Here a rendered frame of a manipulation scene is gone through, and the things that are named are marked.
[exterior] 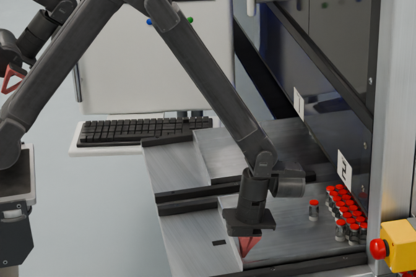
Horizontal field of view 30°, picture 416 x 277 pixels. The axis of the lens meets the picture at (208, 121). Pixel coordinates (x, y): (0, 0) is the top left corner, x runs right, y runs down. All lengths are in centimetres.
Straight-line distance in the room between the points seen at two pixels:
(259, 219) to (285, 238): 15
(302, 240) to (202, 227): 23
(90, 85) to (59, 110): 198
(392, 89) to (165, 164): 79
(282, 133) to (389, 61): 79
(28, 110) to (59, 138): 271
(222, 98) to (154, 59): 96
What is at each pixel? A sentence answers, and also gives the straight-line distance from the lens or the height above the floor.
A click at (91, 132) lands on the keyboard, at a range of 233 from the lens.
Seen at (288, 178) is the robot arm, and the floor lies 108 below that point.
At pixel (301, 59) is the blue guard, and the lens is 193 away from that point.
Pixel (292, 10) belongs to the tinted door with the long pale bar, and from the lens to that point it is 200.
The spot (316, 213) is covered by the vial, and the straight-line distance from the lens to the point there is 178.
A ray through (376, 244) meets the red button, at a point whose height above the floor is 101.
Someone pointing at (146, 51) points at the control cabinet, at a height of 101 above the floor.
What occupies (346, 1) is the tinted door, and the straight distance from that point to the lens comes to 161.
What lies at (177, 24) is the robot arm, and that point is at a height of 143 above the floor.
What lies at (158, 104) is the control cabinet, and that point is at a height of 84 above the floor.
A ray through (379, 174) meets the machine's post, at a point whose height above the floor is 112.
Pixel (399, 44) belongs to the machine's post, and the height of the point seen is 139.
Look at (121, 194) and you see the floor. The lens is 357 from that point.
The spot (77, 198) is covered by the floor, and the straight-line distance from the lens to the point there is 359.
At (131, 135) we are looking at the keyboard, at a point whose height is 83.
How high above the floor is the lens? 190
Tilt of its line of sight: 27 degrees down
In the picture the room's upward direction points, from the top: 3 degrees counter-clockwise
